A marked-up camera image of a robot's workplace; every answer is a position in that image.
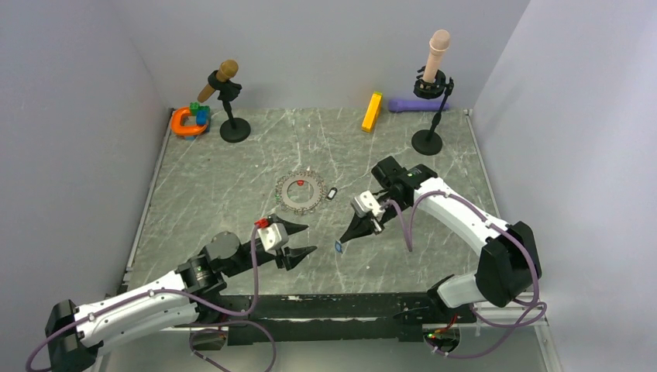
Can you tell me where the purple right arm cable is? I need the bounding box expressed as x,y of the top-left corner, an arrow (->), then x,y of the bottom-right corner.
382,191 -> 548,360

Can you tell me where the beige microphone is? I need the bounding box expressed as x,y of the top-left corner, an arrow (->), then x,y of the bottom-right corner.
422,29 -> 451,83

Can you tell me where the brown microphone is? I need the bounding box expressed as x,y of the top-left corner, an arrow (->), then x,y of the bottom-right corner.
197,60 -> 242,102

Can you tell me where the black left microphone stand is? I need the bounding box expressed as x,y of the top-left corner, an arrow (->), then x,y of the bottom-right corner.
219,101 -> 251,143

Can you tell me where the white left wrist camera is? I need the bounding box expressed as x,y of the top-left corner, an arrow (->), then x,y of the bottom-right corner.
255,218 -> 289,254

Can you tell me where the black right microphone stand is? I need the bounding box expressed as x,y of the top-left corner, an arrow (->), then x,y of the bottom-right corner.
411,69 -> 456,157

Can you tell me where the yellow toy block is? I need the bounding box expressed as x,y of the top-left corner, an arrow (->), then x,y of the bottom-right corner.
361,91 -> 383,133

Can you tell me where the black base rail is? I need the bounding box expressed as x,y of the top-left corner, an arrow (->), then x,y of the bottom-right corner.
247,291 -> 476,342

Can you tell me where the black microphone stand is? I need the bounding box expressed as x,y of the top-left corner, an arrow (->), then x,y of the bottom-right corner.
411,69 -> 456,157
219,101 -> 251,143

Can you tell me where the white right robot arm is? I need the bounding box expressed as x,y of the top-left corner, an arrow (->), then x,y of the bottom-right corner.
338,156 -> 542,322

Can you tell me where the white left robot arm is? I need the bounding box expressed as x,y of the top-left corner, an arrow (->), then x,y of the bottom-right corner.
43,214 -> 317,371

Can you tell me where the purple cylinder toy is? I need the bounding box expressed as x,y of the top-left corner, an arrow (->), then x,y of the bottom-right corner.
387,98 -> 442,112

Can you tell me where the metal disc with keyrings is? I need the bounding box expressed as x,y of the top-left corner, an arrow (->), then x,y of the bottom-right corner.
274,169 -> 328,215

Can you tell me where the orange toy ring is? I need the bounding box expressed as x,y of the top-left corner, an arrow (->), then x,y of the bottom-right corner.
170,106 -> 211,139

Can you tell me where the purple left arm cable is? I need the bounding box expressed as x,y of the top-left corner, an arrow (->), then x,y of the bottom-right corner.
26,226 -> 278,372

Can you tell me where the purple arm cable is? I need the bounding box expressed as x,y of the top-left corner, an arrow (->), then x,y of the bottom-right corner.
26,226 -> 278,372
382,191 -> 548,360

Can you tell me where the colourful toy block stack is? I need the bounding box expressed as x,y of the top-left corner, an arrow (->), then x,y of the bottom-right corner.
189,102 -> 211,126

